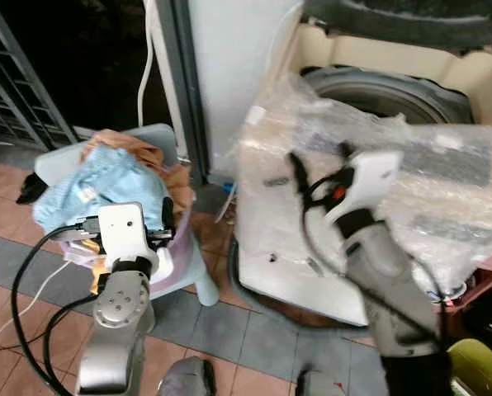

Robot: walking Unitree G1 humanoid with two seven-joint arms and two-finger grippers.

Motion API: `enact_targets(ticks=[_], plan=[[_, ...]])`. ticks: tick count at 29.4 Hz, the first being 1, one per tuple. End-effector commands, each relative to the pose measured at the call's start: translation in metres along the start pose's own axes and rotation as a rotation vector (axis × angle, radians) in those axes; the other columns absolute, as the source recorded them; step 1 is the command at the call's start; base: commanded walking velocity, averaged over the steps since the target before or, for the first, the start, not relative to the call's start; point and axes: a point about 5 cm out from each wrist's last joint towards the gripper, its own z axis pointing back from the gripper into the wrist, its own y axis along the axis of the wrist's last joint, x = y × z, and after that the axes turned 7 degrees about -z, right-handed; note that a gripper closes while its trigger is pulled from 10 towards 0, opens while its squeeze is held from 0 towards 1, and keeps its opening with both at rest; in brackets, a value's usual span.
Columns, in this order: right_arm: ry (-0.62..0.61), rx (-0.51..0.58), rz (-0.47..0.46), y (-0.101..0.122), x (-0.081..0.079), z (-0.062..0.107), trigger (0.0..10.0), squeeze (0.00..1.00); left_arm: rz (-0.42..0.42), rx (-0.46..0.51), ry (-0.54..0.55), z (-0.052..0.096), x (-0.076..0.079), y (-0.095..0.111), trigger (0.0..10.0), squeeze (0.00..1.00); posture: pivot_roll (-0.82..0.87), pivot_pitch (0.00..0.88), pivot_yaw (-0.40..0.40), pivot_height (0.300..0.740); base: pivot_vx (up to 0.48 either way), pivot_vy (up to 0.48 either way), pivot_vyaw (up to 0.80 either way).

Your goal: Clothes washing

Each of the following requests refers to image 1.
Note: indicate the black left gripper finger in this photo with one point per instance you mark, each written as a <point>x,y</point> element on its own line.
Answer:
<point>168,219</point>

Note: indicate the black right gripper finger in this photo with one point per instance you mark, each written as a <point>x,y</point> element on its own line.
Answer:
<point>298,173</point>
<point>346,153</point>

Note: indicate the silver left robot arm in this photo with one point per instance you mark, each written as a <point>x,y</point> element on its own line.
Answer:
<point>118,322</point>

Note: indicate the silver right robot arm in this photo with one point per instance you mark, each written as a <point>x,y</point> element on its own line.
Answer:
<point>386,280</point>

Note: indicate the cream top-load washing machine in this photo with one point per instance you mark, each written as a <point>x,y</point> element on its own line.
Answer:
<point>370,49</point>

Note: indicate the brown cloth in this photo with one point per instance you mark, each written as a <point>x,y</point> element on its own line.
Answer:
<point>180,186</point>

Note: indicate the light blue plastic chair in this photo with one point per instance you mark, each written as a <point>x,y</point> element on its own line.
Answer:
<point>198,276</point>

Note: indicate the light blue cloth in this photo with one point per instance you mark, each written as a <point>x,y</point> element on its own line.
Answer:
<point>106,181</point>

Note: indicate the clear plastic wrap sheet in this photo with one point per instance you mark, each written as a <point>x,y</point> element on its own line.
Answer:
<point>444,214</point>

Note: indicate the small black cloth item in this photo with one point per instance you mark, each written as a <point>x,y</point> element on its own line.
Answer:
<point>31,191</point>

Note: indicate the grey left robot leg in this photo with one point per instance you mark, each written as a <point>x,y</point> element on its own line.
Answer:
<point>186,379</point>

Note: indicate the dark grey washer lid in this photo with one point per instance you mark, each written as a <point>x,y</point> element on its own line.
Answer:
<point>411,21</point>

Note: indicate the white bowl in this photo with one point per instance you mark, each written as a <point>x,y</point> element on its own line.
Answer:
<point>448,291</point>

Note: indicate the pink plastic basin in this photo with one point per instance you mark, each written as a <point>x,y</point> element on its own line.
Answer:
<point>489,272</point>

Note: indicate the black crate with red items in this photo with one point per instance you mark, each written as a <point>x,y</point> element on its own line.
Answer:
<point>489,318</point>

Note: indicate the grey metal gate grille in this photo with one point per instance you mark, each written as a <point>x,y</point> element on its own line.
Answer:
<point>15,91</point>

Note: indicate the yellow-green plastic bin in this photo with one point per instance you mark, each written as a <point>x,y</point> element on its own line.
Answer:
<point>477,371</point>

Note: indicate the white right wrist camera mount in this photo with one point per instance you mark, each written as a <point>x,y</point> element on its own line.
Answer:
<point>370,177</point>

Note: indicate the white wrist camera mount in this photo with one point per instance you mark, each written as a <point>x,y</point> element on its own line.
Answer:
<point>370,177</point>
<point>120,227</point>

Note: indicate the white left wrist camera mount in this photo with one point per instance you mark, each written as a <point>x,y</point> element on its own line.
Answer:
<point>120,227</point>

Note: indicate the grey door frame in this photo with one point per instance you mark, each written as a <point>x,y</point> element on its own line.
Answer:
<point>184,82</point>

